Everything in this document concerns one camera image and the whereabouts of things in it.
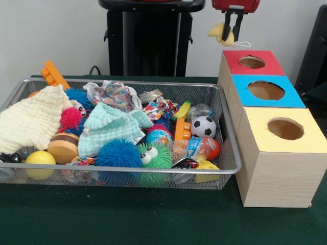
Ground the yellow plush toy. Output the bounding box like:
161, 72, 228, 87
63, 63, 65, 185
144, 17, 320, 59
207, 22, 252, 48

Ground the green spiky toy with eyes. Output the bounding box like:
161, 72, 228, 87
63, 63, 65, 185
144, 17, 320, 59
137, 142, 174, 169

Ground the blue spiky ball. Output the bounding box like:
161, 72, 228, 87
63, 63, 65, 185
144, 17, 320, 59
96, 139, 143, 168
65, 88, 94, 113

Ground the wooden box with three holes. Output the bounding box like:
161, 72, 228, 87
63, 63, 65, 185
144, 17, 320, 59
217, 50, 327, 209

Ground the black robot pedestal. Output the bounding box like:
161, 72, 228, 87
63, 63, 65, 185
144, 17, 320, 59
98, 0, 206, 77

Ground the pink blue fuzzy caterpillar toy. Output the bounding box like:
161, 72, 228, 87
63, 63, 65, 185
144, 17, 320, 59
60, 99, 90, 136

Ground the cream muslin cloth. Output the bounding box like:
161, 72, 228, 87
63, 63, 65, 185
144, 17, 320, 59
0, 84, 74, 155

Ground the dark green side tablecloth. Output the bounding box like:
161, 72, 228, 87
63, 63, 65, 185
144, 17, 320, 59
302, 81, 327, 120

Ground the black stand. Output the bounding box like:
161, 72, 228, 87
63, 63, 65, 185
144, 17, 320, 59
293, 4, 327, 89

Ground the yellow ball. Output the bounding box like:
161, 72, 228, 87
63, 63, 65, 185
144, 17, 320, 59
25, 150, 56, 181

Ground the orange plastic toy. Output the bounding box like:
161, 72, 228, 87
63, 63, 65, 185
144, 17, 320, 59
40, 60, 71, 90

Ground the black white soccer ball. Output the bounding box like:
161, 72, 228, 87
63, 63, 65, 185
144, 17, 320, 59
191, 116, 217, 139

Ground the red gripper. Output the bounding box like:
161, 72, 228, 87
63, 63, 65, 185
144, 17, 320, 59
211, 0, 261, 42

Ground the black cable behind bin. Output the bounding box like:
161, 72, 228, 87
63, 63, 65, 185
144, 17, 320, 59
88, 65, 103, 76

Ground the light blue muslin cloth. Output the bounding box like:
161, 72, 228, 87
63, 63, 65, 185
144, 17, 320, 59
78, 102, 154, 158

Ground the tan brown toy hamburger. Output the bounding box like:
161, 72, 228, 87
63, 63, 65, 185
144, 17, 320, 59
48, 132, 80, 165

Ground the shallow wire mesh bin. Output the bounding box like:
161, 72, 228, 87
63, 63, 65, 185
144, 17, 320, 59
0, 78, 242, 191

